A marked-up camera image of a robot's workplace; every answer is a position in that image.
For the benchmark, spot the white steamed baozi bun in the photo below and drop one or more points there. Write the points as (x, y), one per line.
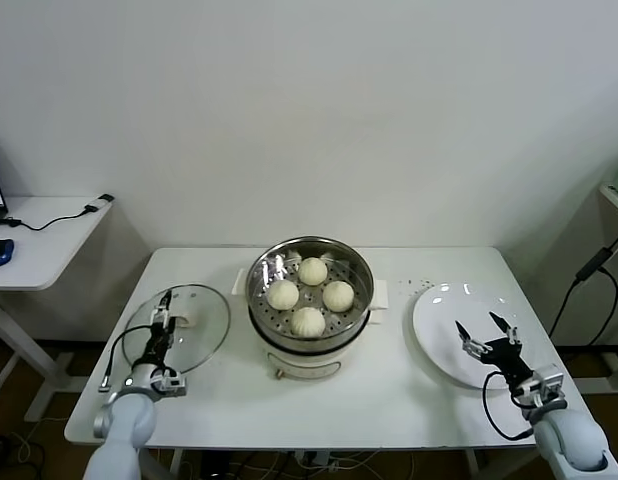
(308, 321)
(282, 294)
(313, 271)
(337, 295)

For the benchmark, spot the white power strip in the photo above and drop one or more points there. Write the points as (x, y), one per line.
(314, 457)

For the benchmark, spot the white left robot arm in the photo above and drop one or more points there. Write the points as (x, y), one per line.
(124, 425)

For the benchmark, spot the white side table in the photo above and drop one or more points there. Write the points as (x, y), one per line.
(49, 250)

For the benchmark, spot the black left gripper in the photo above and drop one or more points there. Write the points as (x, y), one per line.
(156, 345)

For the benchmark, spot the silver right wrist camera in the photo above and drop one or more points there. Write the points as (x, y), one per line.
(549, 382)

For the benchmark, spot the round glass pot lid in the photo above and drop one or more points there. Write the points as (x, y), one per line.
(204, 325)

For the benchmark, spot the white round plate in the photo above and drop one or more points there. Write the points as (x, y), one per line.
(439, 320)

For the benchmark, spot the white electric cooker base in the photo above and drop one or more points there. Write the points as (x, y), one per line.
(309, 367)

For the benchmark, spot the white table leg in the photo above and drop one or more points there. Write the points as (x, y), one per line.
(177, 465)
(473, 465)

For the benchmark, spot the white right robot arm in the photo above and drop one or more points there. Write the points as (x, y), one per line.
(569, 440)

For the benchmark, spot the perforated steel steamer basket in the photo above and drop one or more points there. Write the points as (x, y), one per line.
(361, 300)

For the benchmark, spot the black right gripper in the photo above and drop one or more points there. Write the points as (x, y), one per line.
(504, 357)

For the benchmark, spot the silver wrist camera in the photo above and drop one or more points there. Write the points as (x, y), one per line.
(549, 382)
(171, 384)

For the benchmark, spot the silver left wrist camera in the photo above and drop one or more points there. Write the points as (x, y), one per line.
(171, 384)

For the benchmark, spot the blue computer mouse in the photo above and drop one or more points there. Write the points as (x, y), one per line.
(1, 252)

